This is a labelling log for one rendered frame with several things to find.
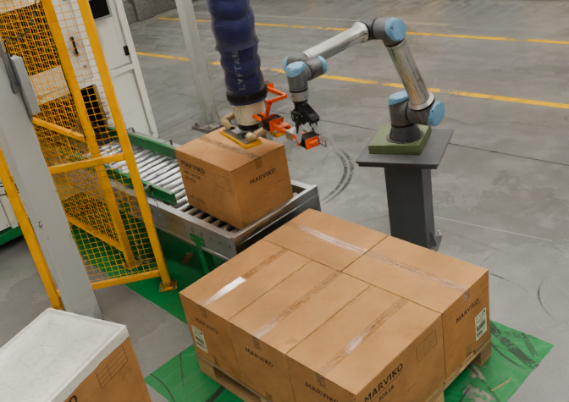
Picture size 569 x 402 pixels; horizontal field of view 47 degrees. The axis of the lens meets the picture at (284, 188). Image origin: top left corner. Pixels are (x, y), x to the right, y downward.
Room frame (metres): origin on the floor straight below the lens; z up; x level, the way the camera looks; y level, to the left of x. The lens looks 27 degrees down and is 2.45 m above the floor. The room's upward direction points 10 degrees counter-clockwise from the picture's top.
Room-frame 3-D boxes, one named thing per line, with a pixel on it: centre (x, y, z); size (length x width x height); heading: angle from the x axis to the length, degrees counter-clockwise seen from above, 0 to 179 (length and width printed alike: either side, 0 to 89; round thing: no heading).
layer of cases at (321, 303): (2.67, -0.13, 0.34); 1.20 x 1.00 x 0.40; 40
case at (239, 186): (3.65, 0.29, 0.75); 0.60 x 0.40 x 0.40; 36
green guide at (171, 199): (4.38, 1.25, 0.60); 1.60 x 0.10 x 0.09; 40
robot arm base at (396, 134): (3.64, -0.78, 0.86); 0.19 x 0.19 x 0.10
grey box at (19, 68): (3.36, 1.25, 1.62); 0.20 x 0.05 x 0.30; 40
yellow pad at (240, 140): (3.39, 0.19, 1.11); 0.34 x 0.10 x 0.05; 26
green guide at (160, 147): (4.72, 0.84, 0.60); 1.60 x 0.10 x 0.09; 40
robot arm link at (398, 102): (3.63, -0.79, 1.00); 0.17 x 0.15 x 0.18; 39
